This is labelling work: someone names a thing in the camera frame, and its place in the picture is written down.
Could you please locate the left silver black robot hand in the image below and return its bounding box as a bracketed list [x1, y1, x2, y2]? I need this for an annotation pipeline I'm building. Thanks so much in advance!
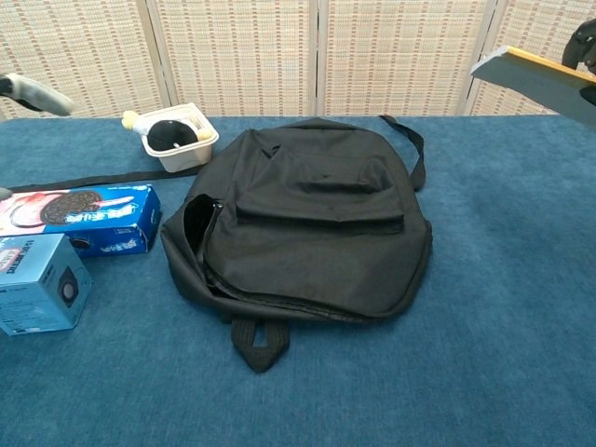
[0, 73, 75, 116]

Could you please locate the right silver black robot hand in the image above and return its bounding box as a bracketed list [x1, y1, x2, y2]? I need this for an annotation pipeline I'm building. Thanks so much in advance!
[561, 18, 596, 107]

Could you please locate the white book with yellow edge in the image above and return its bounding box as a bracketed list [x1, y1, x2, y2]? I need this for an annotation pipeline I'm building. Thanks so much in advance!
[469, 45, 596, 126]

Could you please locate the black backpack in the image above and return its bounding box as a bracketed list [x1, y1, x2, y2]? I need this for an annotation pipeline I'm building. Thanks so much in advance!
[8, 115, 434, 374]

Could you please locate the blue pink cookie box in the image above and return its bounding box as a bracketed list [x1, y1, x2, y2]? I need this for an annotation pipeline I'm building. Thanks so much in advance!
[0, 183, 163, 260]

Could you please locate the cream plastic container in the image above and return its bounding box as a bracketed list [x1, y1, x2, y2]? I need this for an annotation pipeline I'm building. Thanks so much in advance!
[142, 102, 220, 173]

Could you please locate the small light blue box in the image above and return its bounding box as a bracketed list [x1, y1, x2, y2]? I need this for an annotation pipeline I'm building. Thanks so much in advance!
[0, 232, 94, 337]

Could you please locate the bamboo folding screen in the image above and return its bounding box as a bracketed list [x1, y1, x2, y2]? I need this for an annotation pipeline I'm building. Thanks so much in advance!
[0, 0, 596, 123]

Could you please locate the blue table cloth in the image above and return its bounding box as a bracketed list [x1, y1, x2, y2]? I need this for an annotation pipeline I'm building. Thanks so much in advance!
[0, 115, 596, 447]

